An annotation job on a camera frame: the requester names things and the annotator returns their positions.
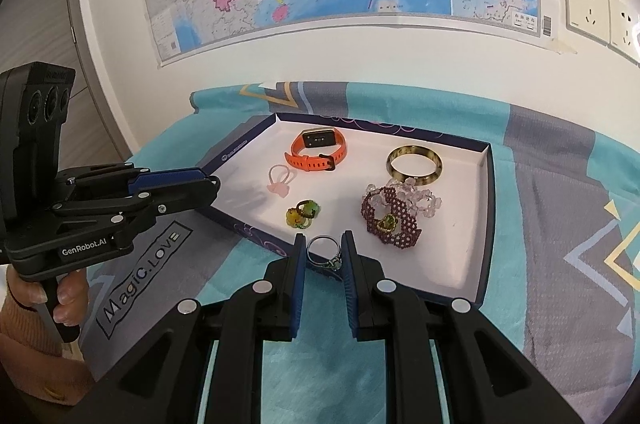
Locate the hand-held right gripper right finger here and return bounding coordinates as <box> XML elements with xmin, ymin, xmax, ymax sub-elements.
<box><xmin>341</xmin><ymin>230</ymin><xmax>586</xmax><ymax>424</ymax></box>

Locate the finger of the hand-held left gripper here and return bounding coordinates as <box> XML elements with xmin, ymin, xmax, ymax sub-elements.
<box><xmin>52</xmin><ymin>176</ymin><xmax>222</xmax><ymax>230</ymax></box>
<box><xmin>65</xmin><ymin>166</ymin><xmax>213</xmax><ymax>200</ymax></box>

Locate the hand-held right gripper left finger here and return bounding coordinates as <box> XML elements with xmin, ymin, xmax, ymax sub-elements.
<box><xmin>75</xmin><ymin>233</ymin><xmax>307</xmax><ymax>424</ymax></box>

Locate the silver ring with green stone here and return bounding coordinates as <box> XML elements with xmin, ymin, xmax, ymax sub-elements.
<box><xmin>306</xmin><ymin>236</ymin><xmax>346</xmax><ymax>270</ymax></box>

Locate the green yellow flower ring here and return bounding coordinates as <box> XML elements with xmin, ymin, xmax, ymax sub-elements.
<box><xmin>285</xmin><ymin>200</ymin><xmax>321</xmax><ymax>227</ymax></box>

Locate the maroon beaded heart bracelet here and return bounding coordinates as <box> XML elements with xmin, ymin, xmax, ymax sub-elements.
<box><xmin>361</xmin><ymin>186</ymin><xmax>425</xmax><ymax>246</ymax></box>

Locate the clear crystal bead bracelet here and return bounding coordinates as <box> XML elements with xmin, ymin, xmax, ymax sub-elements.
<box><xmin>367</xmin><ymin>178</ymin><xmax>445</xmax><ymax>219</ymax></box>

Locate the dark blue jewelry box tray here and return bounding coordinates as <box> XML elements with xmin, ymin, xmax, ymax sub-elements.
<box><xmin>197</xmin><ymin>111</ymin><xmax>496</xmax><ymax>307</ymax></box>

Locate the person's left forearm pink sleeve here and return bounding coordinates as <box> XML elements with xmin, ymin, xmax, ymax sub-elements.
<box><xmin>0</xmin><ymin>294</ymin><xmax>96</xmax><ymax>405</ymax></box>

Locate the person's left hand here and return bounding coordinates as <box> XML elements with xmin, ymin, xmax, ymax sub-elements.
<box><xmin>7</xmin><ymin>265</ymin><xmax>91</xmax><ymax>325</ymax></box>

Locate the tortoiseshell bangle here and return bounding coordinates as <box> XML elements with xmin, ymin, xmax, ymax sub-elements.
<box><xmin>386</xmin><ymin>145</ymin><xmax>444</xmax><ymax>185</ymax></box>

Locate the orange smart watch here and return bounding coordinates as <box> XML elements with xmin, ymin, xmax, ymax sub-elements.
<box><xmin>285</xmin><ymin>128</ymin><xmax>349</xmax><ymax>172</ymax></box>

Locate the grey door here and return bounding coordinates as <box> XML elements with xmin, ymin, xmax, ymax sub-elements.
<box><xmin>0</xmin><ymin>0</ymin><xmax>116</xmax><ymax>155</ymax></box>

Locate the white wall socket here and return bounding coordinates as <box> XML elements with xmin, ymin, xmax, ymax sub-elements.
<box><xmin>606</xmin><ymin>0</ymin><xmax>640</xmax><ymax>66</ymax></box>
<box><xmin>563</xmin><ymin>0</ymin><xmax>612</xmax><ymax>45</ymax></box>

